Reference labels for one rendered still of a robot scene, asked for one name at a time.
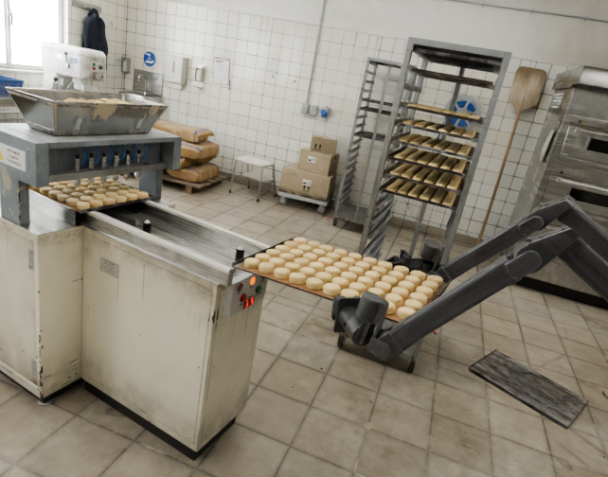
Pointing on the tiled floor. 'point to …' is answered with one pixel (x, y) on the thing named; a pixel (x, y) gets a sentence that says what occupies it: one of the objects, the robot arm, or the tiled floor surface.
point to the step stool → (255, 172)
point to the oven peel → (527, 97)
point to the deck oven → (577, 170)
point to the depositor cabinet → (36, 299)
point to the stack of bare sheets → (530, 388)
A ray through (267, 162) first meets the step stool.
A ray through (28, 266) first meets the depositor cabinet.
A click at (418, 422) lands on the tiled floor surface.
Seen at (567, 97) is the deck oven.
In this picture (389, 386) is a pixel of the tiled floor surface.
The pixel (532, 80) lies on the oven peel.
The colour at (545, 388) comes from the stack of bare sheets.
